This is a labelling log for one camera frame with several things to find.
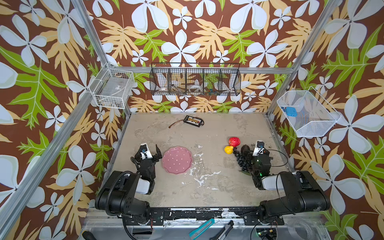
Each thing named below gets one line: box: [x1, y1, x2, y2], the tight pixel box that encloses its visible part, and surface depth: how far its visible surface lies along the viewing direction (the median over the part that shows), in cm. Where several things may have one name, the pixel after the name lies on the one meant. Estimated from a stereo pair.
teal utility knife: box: [188, 218, 215, 240], surface depth 72 cm
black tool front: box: [209, 220, 234, 240], surface depth 71 cm
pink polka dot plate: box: [162, 146, 193, 175], surface depth 95 cm
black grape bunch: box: [233, 147, 253, 172], surface depth 92 cm
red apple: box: [228, 137, 241, 148], surface depth 100 cm
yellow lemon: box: [224, 145, 234, 155], surface depth 97 cm
